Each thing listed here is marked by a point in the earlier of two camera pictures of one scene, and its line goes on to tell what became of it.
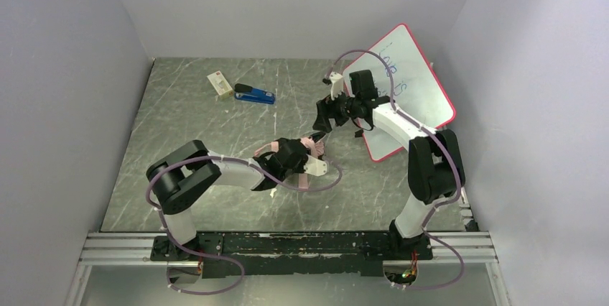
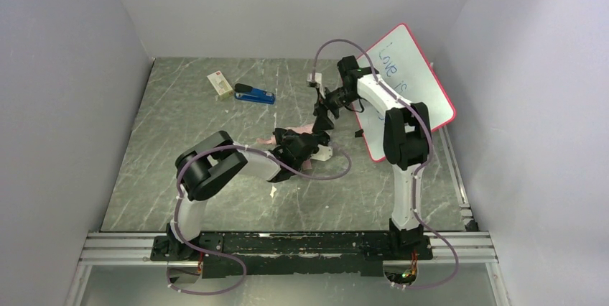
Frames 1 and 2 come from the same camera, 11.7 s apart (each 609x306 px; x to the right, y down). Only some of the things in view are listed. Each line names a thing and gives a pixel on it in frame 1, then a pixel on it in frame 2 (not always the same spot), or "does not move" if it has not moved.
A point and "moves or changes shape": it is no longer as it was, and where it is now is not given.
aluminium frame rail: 470,248 does not move
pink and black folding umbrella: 316,148 moves or changes shape
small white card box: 220,85 does not move
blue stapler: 247,93 does not move
